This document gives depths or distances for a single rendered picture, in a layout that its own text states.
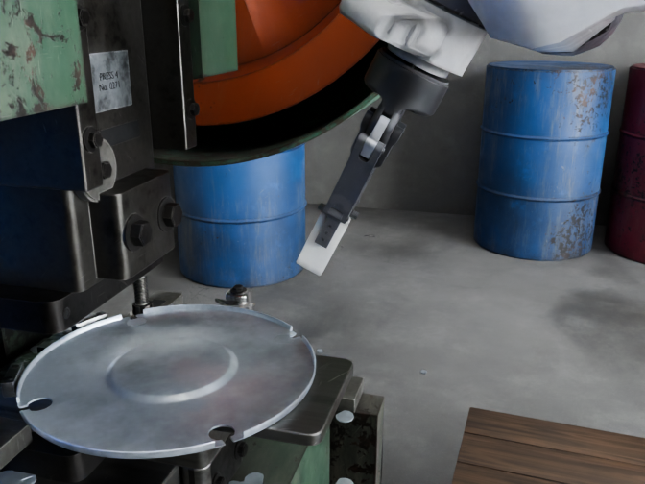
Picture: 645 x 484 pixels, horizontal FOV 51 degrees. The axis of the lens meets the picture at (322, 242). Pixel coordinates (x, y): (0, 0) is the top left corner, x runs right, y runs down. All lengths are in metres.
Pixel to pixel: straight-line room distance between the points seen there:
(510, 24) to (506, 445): 0.99
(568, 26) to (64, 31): 0.35
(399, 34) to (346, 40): 0.31
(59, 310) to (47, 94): 0.21
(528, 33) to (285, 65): 0.47
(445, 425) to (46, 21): 1.71
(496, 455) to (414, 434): 0.67
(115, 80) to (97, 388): 0.29
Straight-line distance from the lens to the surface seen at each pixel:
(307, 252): 0.71
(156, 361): 0.72
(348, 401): 0.91
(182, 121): 0.70
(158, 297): 0.95
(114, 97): 0.65
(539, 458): 1.36
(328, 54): 0.91
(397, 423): 2.02
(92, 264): 0.64
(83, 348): 0.78
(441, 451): 1.93
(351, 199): 0.64
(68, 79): 0.52
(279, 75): 0.93
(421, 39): 0.60
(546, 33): 0.51
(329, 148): 4.05
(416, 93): 0.62
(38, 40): 0.50
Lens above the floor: 1.12
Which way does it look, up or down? 19 degrees down
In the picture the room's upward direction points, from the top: straight up
